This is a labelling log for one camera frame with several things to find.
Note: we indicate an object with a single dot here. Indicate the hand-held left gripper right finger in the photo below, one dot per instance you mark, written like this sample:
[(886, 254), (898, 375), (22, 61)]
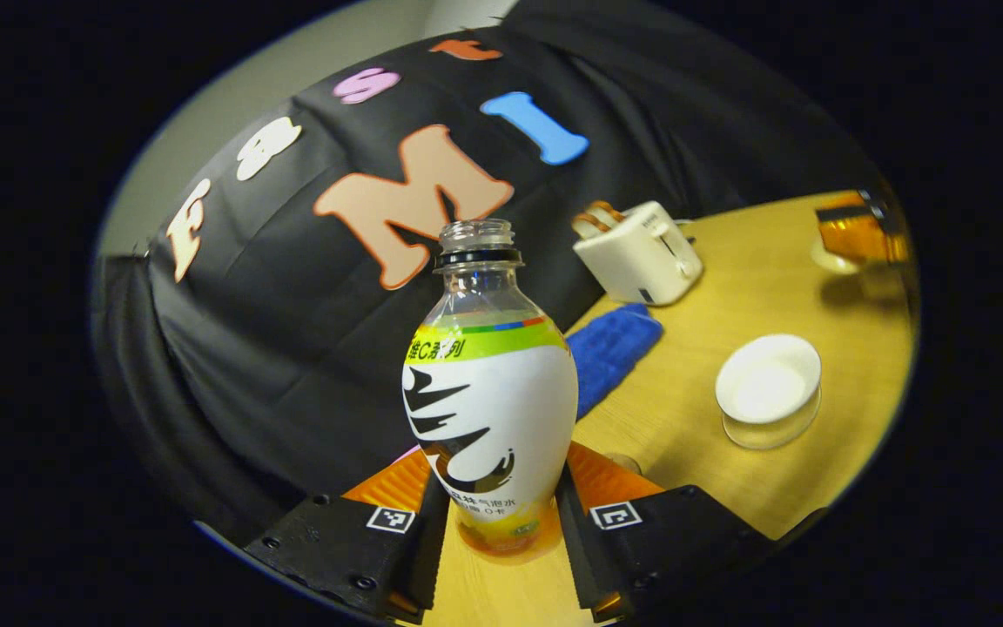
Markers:
[(671, 540)]

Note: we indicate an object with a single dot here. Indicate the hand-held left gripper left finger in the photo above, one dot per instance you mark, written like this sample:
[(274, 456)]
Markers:
[(340, 544)]

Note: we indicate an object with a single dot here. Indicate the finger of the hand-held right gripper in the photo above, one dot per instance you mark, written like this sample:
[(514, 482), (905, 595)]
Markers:
[(858, 231)]

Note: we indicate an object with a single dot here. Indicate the round cork coaster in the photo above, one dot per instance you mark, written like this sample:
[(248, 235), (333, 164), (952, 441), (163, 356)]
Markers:
[(625, 463)]

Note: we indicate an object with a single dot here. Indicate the cream ceramic teacup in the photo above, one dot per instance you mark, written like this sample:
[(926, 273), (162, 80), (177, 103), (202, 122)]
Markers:
[(767, 379)]

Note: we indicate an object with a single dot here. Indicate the white label water bottle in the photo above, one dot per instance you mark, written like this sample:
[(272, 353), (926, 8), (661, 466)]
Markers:
[(493, 409)]

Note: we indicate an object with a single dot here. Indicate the pink paper cutout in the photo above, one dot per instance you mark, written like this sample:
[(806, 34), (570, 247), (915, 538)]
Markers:
[(410, 454)]

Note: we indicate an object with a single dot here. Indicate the blue towel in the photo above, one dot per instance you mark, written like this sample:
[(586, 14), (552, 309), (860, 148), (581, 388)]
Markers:
[(610, 348)]

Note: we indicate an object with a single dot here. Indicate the black backdrop cloth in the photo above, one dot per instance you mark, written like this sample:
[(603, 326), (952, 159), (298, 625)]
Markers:
[(275, 348)]

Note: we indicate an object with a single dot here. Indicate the white toaster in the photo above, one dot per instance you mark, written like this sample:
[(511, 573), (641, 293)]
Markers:
[(641, 257)]

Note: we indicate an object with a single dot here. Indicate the bread slice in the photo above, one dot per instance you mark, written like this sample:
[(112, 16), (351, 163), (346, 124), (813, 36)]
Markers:
[(608, 211), (590, 226)]

